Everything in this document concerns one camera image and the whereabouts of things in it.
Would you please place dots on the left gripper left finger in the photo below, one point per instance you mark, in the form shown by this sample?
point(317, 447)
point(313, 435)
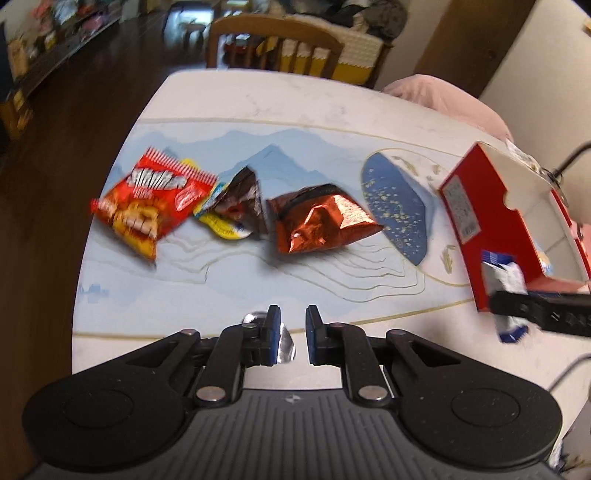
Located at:
point(220, 382)

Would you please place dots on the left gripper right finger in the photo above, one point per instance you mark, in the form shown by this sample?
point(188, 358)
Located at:
point(358, 356)

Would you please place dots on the silver foil snack pack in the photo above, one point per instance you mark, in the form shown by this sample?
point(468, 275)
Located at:
point(274, 334)

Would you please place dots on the blue white snack packet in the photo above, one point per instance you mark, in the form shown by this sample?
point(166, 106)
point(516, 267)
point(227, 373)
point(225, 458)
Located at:
point(504, 282)

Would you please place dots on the copper red foil packet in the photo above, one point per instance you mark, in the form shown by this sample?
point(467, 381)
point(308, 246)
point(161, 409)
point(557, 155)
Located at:
point(319, 218)

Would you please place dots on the red crispy snack bag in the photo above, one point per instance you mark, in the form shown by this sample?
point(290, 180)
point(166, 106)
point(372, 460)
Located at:
point(155, 197)

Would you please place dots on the light blue cookie packet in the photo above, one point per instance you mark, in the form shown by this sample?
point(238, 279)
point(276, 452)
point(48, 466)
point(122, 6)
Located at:
point(544, 261)

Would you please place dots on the yellow jelly sachet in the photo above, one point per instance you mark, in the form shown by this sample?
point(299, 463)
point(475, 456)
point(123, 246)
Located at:
point(223, 228)

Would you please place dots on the red cardboard box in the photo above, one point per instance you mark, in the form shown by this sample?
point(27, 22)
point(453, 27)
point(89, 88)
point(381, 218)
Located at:
point(498, 204)

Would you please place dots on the dark brown snack packet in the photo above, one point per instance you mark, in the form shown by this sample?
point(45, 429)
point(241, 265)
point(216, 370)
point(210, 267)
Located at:
point(242, 202)

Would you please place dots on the white paper packet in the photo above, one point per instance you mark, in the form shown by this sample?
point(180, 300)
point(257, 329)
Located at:
point(522, 157)

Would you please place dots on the pink covered chair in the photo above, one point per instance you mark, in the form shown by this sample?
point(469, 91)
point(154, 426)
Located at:
point(448, 99)

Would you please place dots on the sofa with cream cover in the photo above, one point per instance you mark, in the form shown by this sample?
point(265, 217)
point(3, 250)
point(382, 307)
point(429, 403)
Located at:
point(366, 30)

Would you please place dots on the wooden door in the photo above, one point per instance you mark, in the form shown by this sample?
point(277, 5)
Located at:
point(471, 41)

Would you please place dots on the wooden dining chair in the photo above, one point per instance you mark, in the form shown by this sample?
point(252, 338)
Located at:
point(278, 44)

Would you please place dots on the dark tv cabinet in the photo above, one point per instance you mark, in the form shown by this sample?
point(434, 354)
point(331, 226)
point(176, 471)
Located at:
point(58, 29)

